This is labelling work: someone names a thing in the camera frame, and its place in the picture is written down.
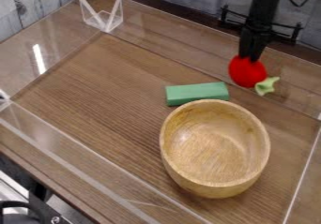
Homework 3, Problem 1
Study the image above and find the black cable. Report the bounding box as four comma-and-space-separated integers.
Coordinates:
0, 201, 33, 224

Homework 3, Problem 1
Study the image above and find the green foam block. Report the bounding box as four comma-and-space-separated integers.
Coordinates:
167, 82, 231, 106

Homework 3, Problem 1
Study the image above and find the wooden bowl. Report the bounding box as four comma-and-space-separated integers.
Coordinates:
160, 99, 272, 199

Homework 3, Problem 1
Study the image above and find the red plush strawberry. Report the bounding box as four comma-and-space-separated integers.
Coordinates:
229, 55, 280, 97

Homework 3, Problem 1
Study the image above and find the clear acrylic tray enclosure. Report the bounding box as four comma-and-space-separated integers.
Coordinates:
0, 0, 321, 224

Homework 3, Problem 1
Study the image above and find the black metal table bracket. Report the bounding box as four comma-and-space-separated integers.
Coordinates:
29, 193, 73, 224

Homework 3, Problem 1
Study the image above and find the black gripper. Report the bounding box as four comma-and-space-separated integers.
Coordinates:
220, 0, 303, 62

